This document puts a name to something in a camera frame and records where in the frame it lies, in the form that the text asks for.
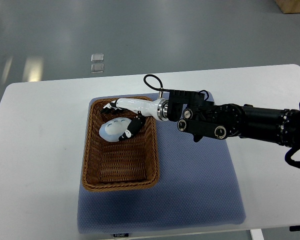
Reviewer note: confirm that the white table leg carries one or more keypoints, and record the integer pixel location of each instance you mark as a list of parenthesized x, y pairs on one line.
[(256, 234)]

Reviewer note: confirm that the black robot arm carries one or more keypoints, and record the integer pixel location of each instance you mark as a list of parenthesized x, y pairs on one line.
[(196, 115)]

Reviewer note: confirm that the blue fabric mat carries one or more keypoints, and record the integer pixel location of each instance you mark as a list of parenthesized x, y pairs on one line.
[(197, 187)]

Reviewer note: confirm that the brown wicker basket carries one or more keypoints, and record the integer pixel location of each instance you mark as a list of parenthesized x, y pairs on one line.
[(131, 164)]

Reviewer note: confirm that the black table control panel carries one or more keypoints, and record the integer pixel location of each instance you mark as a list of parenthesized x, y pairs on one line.
[(295, 228)]

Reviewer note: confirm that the wooden box corner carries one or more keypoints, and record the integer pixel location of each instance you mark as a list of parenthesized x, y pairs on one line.
[(289, 6)]

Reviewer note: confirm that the floor socket plate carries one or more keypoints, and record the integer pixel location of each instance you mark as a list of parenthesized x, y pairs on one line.
[(97, 68), (97, 57)]

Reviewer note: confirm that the lower floor socket plate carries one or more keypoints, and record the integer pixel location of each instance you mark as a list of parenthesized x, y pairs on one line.
[(97, 68)]

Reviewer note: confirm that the upper floor socket plate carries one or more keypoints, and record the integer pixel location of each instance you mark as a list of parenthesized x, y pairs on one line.
[(97, 57)]

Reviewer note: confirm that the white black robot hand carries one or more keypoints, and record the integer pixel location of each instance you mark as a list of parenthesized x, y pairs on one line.
[(145, 108)]

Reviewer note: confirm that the light blue plush toy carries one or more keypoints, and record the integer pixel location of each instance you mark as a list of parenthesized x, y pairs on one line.
[(114, 128)]

